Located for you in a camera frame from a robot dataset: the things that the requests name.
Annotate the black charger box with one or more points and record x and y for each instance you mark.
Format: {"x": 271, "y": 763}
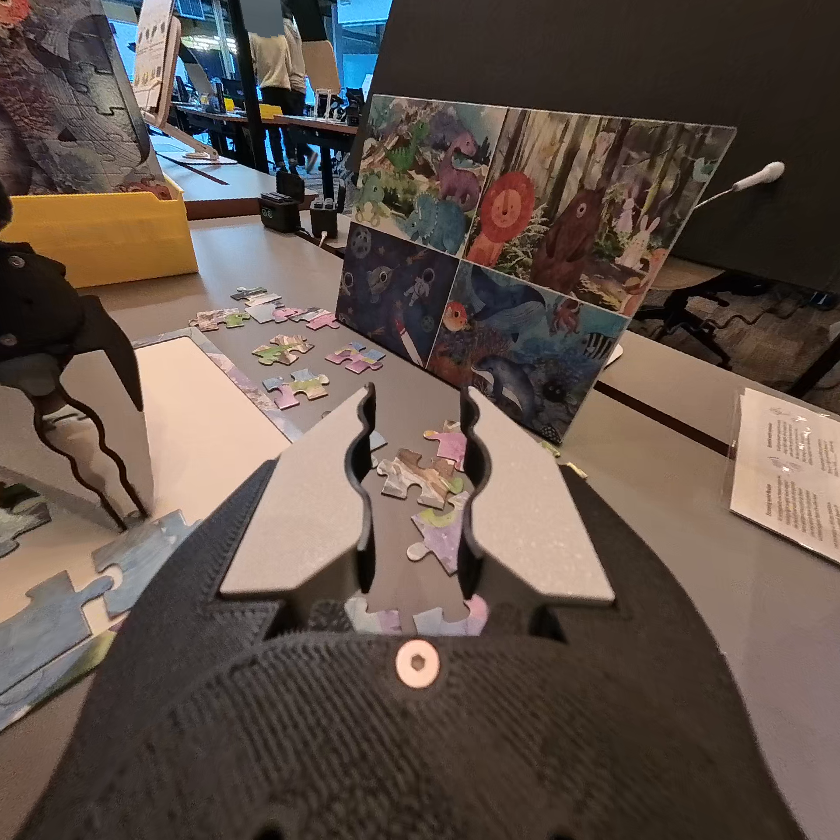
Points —
{"x": 282, "y": 203}

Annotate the black divider panel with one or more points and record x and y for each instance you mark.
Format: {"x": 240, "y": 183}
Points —
{"x": 590, "y": 59}

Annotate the jigsaw puzzle pieces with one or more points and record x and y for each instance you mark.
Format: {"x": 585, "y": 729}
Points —
{"x": 295, "y": 387}

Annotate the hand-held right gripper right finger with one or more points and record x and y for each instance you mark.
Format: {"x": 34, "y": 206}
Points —
{"x": 544, "y": 525}

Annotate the ocean picture puzzle board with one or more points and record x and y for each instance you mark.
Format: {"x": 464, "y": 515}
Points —
{"x": 65, "y": 98}

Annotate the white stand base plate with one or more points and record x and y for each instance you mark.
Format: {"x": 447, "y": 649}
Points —
{"x": 613, "y": 358}

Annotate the black office chair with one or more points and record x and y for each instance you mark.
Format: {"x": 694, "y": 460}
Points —
{"x": 682, "y": 315}

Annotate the dark background work table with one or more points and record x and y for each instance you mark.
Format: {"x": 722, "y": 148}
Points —
{"x": 315, "y": 124}

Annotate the blue triceratops body puzzle piece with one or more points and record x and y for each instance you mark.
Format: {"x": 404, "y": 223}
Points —
{"x": 46, "y": 630}

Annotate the small black charger dock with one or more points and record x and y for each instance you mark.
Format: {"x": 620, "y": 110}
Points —
{"x": 323, "y": 220}

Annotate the blue spiked back puzzle piece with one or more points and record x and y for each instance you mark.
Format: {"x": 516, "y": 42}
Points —
{"x": 151, "y": 564}

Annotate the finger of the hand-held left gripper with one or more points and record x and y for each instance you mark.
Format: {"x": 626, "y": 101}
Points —
{"x": 39, "y": 472}
{"x": 124, "y": 420}

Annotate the yellow plastic bin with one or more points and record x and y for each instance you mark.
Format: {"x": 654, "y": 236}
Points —
{"x": 98, "y": 236}

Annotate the white puzzle tray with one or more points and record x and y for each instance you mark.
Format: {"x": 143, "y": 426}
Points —
{"x": 210, "y": 426}

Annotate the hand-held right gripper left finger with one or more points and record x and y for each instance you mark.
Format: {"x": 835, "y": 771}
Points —
{"x": 289, "y": 525}

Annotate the laminated instruction sheet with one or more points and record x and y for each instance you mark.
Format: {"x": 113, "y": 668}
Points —
{"x": 787, "y": 472}

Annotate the animal picture board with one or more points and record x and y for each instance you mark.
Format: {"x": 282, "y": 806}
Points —
{"x": 538, "y": 249}

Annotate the wooden stool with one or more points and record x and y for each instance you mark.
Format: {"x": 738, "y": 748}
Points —
{"x": 682, "y": 274}

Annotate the brown wooden desk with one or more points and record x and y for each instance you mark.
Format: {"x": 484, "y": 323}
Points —
{"x": 223, "y": 187}

